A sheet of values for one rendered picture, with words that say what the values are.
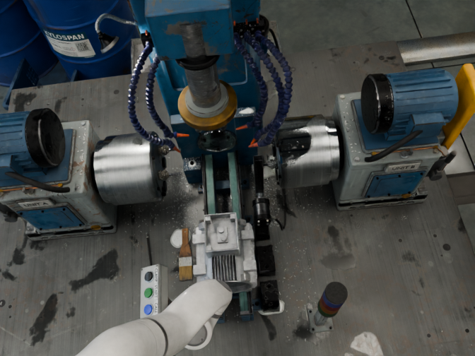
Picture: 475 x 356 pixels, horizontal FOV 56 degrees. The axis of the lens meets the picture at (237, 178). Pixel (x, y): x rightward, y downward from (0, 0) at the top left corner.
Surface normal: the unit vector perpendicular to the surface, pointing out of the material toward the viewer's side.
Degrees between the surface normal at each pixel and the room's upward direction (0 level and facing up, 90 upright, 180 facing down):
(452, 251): 0
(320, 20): 0
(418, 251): 0
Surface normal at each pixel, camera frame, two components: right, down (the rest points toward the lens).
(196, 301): 0.22, -0.67
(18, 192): -0.07, -0.46
